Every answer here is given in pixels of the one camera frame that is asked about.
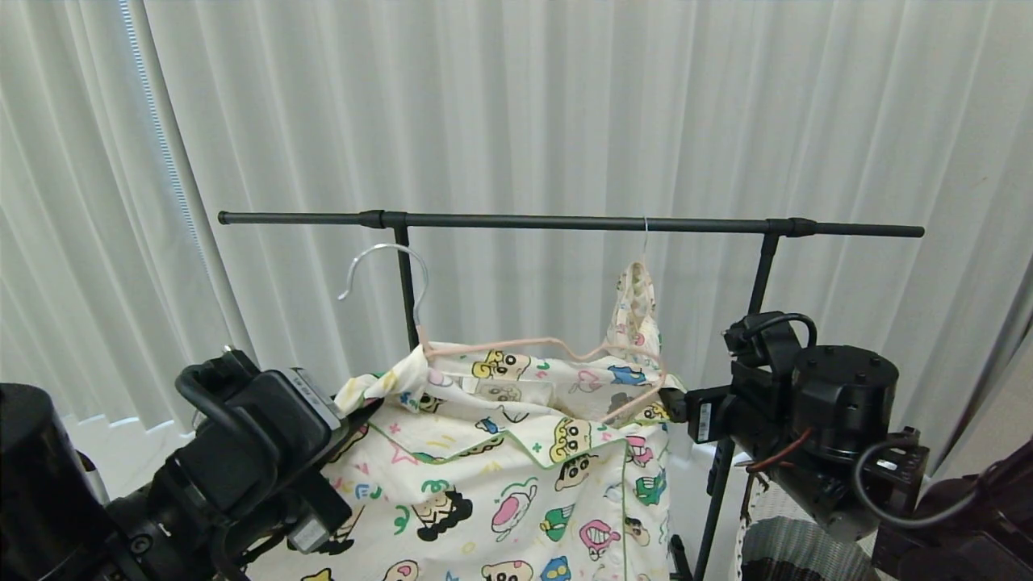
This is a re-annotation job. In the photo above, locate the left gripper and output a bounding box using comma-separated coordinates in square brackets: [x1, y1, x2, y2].
[278, 370, 385, 556]

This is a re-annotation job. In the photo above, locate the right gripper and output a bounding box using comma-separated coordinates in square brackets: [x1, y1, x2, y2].
[658, 383, 796, 465]

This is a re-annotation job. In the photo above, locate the cream printed garment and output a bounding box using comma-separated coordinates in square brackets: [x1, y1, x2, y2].
[299, 351, 688, 581]
[605, 260, 661, 360]

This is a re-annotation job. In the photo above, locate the white laundry basket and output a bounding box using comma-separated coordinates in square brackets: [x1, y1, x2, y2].
[730, 472, 882, 581]

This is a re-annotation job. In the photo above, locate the black clothes rack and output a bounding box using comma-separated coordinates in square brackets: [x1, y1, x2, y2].
[218, 210, 926, 581]

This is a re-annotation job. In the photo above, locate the black cable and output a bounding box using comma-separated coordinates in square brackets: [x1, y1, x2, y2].
[174, 363, 279, 517]
[853, 438, 981, 530]
[741, 312, 818, 349]

